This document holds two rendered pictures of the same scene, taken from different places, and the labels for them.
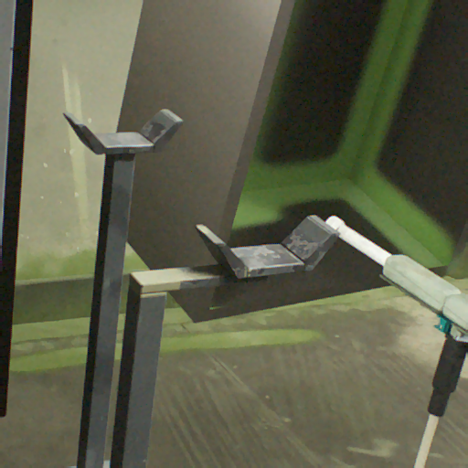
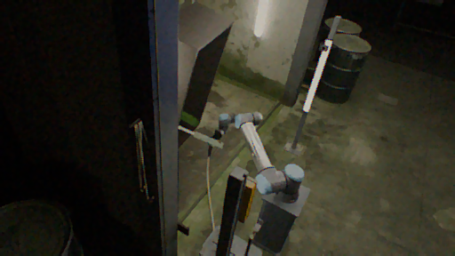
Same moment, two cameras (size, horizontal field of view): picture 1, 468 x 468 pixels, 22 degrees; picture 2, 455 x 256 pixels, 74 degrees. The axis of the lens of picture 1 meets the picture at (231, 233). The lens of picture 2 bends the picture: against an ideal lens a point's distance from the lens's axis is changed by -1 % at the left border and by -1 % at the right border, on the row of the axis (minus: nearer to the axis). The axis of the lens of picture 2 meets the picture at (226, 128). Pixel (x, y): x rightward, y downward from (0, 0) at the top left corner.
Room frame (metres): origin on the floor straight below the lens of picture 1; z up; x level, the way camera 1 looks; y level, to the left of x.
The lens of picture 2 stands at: (-0.01, 0.70, 2.53)
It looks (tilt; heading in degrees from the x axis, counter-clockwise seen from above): 40 degrees down; 326
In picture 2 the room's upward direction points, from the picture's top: 8 degrees clockwise
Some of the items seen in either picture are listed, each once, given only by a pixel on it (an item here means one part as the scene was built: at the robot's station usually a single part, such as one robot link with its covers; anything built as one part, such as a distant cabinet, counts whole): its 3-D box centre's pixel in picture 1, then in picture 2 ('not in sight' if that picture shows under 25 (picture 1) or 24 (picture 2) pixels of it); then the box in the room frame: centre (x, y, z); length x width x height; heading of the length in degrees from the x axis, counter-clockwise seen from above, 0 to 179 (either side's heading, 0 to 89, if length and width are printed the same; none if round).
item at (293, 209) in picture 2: not in sight; (277, 216); (0.98, -0.62, 0.32); 0.31 x 0.31 x 0.64; 31
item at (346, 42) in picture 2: not in sight; (350, 44); (2.60, -2.92, 0.86); 0.54 x 0.54 x 0.01
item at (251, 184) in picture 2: not in sight; (238, 197); (0.64, 0.14, 1.42); 0.12 x 0.06 x 0.26; 31
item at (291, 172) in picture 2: not in sight; (291, 178); (0.99, -0.61, 0.83); 0.17 x 0.15 x 0.18; 80
